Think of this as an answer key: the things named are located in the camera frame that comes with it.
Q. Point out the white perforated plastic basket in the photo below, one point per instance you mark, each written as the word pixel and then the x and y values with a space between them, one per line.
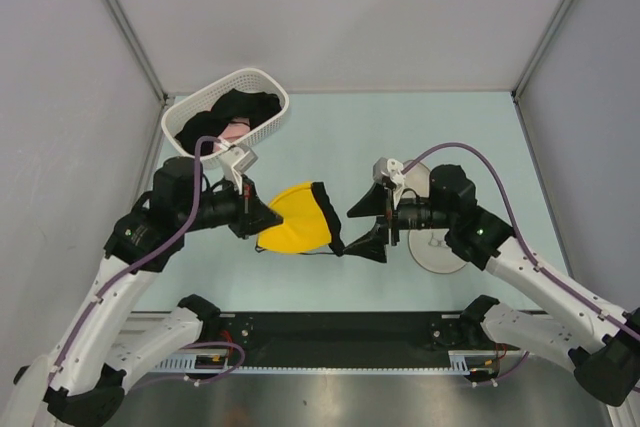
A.
pixel 249 80

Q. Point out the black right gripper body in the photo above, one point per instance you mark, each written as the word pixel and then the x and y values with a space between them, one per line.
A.
pixel 413 213

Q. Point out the yellow bra with black straps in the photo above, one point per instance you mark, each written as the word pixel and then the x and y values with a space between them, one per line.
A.
pixel 310 223

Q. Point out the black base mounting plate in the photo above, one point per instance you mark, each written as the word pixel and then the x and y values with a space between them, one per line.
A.
pixel 275 336

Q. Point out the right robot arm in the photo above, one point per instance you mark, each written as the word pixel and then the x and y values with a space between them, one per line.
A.
pixel 594 339

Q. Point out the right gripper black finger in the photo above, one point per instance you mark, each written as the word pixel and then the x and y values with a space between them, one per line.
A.
pixel 372 204
pixel 371 246

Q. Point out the pink garment in basket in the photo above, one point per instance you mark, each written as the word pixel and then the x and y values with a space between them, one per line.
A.
pixel 230 129

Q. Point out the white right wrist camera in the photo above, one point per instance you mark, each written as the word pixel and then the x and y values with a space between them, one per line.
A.
pixel 389 173

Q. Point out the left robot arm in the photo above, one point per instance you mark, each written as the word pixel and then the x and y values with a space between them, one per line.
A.
pixel 86 377

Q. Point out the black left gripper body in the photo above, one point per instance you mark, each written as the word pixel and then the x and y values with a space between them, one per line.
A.
pixel 222 208

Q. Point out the white slotted cable duct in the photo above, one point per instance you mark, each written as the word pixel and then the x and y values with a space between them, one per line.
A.
pixel 456 363

